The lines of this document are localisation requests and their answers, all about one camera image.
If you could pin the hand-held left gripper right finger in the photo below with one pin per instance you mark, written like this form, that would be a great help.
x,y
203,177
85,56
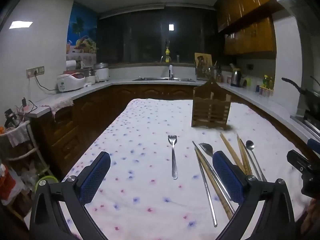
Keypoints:
x,y
228,177

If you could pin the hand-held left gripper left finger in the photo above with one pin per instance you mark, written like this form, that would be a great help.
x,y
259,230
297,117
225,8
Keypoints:
x,y
95,177

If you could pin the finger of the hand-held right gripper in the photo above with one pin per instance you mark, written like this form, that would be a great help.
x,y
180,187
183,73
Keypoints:
x,y
297,160
314,145

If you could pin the wooden chopstick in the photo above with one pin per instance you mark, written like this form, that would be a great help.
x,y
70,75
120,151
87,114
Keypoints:
x,y
217,192
228,147
246,158
242,152
233,152

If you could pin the metal fork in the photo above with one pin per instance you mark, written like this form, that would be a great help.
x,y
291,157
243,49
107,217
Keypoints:
x,y
173,157

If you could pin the wooden utensil holder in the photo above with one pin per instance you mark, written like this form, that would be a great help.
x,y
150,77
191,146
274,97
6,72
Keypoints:
x,y
210,110

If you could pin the person's right hand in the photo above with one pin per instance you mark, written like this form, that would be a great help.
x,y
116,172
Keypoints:
x,y
313,220

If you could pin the gas stove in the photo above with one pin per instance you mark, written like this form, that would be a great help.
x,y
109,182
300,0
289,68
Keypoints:
x,y
306,123

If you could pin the black wok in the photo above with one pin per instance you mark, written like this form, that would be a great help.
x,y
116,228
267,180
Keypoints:
x,y
307,97

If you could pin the green rimmed bowl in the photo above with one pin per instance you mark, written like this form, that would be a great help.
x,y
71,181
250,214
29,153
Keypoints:
x,y
46,181

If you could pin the floral white tablecloth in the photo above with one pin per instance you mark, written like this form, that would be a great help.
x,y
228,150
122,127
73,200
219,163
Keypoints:
x,y
140,135

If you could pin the white storage rack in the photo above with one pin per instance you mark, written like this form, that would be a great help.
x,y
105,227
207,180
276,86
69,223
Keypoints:
x,y
32,152

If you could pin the wooden lower cabinets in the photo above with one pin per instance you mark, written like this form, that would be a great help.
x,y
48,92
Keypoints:
x,y
87,110

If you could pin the wooden cabinets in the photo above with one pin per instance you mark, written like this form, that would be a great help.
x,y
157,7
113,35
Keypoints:
x,y
87,110
250,12

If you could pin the spice jar rack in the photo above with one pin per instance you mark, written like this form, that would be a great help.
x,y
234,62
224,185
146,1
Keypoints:
x,y
265,92

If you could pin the cooking oil bottle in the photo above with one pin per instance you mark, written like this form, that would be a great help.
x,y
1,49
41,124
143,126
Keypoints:
x,y
270,82
265,82

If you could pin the lace cloth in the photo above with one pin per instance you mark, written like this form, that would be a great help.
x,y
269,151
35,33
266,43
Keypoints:
x,y
61,103

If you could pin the red plastic bag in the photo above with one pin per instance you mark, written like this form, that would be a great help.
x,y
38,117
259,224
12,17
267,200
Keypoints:
x,y
10,185

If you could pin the white hanging cloth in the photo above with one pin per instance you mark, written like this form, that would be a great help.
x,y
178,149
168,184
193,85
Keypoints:
x,y
18,133

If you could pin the green cup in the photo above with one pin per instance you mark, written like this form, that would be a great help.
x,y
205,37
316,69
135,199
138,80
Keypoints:
x,y
247,82

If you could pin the small white cup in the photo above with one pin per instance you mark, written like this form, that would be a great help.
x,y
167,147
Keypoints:
x,y
228,79

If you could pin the white and red rice cooker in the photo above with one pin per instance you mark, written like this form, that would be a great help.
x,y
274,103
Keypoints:
x,y
70,82

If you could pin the small white lidded pot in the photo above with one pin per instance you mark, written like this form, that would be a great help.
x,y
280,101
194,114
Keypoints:
x,y
90,78

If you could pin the white kitchen countertop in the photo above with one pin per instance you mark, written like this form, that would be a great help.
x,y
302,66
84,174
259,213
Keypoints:
x,y
120,80

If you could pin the steel electric kettle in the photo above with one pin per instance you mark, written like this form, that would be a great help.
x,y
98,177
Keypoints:
x,y
236,77

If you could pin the white cooker with metal lid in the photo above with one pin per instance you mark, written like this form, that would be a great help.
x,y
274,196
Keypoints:
x,y
102,72

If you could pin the knife and utensil rack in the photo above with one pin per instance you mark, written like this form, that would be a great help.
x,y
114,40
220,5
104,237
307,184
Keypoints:
x,y
212,72

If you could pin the dark jar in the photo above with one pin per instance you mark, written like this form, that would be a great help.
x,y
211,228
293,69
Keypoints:
x,y
80,64

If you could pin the paper towel roll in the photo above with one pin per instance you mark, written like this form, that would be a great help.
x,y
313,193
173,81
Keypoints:
x,y
70,64

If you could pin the steel sink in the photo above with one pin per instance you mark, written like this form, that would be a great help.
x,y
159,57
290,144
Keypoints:
x,y
162,79

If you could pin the chrome faucet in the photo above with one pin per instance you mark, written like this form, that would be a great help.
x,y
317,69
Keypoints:
x,y
171,72
162,58

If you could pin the wooden cutting board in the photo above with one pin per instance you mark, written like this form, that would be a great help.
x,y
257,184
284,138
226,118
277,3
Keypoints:
x,y
203,60

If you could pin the yellow dish soap bottle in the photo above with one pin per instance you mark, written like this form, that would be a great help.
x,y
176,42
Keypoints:
x,y
167,52

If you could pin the dark kitchen window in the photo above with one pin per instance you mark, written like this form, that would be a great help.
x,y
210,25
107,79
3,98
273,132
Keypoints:
x,y
130,37

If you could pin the steel range hood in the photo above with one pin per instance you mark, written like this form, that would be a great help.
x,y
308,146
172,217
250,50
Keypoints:
x,y
295,0

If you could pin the wooden upper cabinets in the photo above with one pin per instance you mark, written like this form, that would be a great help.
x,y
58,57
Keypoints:
x,y
250,12

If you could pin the dark wall outlet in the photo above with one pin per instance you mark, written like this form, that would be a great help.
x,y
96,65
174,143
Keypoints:
x,y
250,67

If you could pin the wall socket strip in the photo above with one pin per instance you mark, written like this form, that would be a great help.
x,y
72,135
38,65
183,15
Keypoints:
x,y
35,71

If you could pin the tropical fruit wall poster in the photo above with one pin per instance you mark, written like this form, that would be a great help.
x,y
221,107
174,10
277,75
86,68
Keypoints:
x,y
82,30

